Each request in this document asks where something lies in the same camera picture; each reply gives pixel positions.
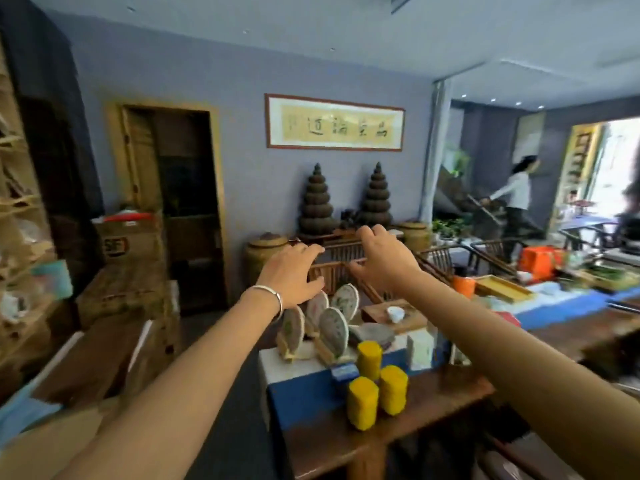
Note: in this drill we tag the person's left hand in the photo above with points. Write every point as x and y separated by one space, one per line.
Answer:
287 274

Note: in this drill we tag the person's right hand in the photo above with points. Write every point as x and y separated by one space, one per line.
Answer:
387 262

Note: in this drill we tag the person's right thumb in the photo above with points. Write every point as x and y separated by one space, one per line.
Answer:
360 266

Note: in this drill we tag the person's left fingers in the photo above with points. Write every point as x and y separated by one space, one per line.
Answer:
309 249

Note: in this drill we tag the person's right forearm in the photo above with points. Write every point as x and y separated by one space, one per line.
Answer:
520 364

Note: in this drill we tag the person's left forearm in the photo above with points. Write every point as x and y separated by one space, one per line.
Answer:
180 394

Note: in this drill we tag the wooden slatted chair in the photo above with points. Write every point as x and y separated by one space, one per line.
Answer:
332 274

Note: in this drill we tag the round wrapped tea cake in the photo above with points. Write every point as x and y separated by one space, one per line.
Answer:
292 330
317 308
333 332
346 300

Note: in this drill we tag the dark stacked tea tower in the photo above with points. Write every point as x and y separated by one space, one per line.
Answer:
317 204
376 199

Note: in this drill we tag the woven bamboo jar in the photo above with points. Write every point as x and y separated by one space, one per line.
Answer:
262 254
415 235

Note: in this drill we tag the white tea cup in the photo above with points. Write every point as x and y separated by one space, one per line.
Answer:
396 314

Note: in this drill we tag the wooden tea tray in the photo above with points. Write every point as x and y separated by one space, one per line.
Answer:
417 319

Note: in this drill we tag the yellow cylinder tea pack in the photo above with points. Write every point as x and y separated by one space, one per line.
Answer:
369 359
394 390
363 403

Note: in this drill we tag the green potted plant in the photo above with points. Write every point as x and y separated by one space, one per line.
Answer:
449 228

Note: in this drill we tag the white tea box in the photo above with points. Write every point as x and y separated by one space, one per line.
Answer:
420 349

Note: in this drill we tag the orange cup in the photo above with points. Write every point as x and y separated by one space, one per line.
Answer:
464 287

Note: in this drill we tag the small blue box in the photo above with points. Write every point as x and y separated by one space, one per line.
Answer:
345 372

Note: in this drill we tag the framed calligraphy scroll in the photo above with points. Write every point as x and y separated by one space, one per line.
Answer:
335 123

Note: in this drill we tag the blue table runner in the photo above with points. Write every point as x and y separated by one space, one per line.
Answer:
310 394

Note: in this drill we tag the grey curtain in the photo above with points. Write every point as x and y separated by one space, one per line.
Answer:
436 149

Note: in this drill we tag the yellow tray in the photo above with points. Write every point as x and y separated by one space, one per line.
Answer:
502 288

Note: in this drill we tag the brown cardboard box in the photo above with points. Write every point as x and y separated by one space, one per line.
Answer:
131 242

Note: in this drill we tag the orange bag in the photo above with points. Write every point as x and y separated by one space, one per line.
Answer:
539 262

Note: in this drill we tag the wooden crate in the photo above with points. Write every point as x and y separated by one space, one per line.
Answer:
125 292

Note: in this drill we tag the open cardboard carton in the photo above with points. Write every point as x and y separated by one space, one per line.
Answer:
90 364

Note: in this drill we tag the wooden display shelf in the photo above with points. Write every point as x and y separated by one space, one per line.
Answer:
22 234

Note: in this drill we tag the light blue cloth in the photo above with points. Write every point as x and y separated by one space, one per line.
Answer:
25 412

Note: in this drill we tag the wooden door frame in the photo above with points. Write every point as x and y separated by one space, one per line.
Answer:
170 204

